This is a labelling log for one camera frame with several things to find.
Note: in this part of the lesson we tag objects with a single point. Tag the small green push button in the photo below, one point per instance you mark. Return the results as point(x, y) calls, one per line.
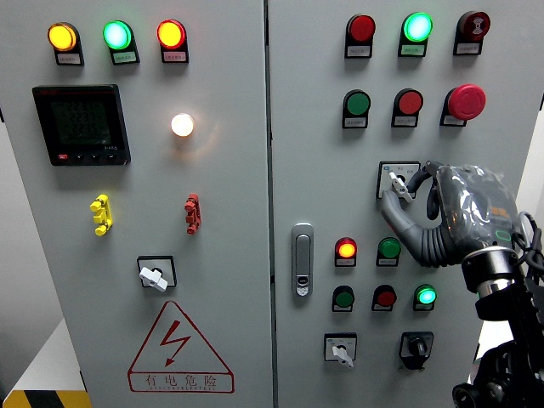
point(343, 298)

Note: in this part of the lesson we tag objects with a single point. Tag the large red push button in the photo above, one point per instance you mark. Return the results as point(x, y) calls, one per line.
point(409, 102)

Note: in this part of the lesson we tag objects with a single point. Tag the black display meter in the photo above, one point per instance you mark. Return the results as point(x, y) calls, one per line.
point(81, 124)

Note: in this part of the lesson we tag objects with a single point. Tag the yellow round lamp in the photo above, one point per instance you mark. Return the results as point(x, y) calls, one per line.
point(62, 37)

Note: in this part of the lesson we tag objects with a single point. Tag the large green push button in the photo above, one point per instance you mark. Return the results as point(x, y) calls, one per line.
point(357, 103)

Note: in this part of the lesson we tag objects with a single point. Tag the large red unlit lamp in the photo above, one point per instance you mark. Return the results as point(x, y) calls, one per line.
point(361, 28)

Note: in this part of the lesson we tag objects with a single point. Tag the grey cabinet door with display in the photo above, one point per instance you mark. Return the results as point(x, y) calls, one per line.
point(229, 191)

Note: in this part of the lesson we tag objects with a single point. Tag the large green lit lamp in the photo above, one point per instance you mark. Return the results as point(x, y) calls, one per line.
point(117, 35)
point(417, 27)

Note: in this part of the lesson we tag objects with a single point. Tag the large red stop button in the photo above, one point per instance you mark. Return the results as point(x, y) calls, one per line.
point(466, 101)

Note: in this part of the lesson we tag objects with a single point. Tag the white glowing lamp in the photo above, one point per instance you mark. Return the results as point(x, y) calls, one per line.
point(182, 125)

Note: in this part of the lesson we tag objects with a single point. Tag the dark red buzzer lamp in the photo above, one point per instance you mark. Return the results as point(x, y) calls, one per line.
point(474, 25)

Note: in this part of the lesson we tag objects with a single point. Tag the silver door lock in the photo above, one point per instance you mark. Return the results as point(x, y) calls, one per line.
point(302, 255)

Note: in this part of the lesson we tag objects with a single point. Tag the small label plate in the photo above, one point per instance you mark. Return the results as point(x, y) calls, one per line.
point(411, 50)
point(357, 51)
point(345, 262)
point(125, 57)
point(404, 121)
point(467, 49)
point(174, 56)
point(355, 122)
point(452, 120)
point(341, 309)
point(423, 307)
point(381, 308)
point(69, 59)
point(386, 262)

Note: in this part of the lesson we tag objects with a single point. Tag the small red lit lamp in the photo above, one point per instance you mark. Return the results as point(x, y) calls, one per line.
point(346, 249)

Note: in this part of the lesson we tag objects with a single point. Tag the red warning triangle sticker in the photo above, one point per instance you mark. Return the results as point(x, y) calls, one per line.
point(175, 340)

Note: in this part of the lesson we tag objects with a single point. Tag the small red push button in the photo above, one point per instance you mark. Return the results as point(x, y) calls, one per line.
point(386, 298)

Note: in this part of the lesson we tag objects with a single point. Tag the large orange-red lit lamp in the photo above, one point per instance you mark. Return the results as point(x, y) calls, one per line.
point(171, 34)

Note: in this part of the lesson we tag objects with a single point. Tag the small green unlit lamp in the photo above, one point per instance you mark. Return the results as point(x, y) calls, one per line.
point(389, 247)

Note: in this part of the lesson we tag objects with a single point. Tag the grey cabinet door with lock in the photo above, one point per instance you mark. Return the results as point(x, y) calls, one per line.
point(323, 178)

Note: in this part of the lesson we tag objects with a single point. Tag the black yellow striped tape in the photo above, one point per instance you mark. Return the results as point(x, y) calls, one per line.
point(42, 399)

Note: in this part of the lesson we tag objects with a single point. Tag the small green lit lamp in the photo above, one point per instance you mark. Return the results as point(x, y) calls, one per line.
point(426, 295)

